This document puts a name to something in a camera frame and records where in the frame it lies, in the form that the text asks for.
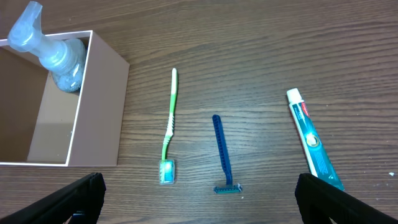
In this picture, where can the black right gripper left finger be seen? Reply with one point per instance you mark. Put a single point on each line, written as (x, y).
(79, 202)

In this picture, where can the teal toothpaste tube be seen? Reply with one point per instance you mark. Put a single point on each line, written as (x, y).
(317, 159)

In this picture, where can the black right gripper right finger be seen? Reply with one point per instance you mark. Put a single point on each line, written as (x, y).
(322, 203)

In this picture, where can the clear foam soap pump bottle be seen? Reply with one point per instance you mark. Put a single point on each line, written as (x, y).
(65, 59)

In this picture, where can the pink open cardboard box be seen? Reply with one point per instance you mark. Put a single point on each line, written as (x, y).
(43, 126)

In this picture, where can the blue disposable razor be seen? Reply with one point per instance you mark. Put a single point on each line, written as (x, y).
(224, 159)

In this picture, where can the green white toothbrush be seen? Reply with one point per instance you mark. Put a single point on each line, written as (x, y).
(167, 166)

